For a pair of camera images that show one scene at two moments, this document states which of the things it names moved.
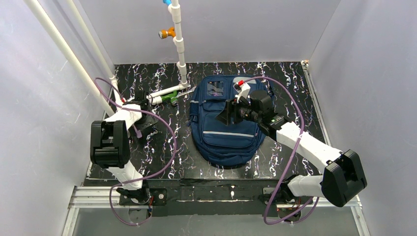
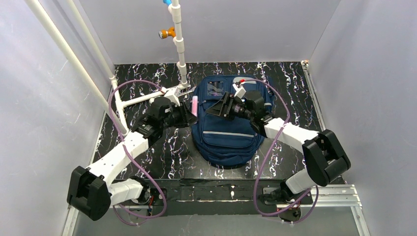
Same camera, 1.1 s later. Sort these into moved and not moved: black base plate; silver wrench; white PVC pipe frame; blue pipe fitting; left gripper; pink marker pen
Moved: left gripper; pink marker pen
Not moved: black base plate; silver wrench; blue pipe fitting; white PVC pipe frame
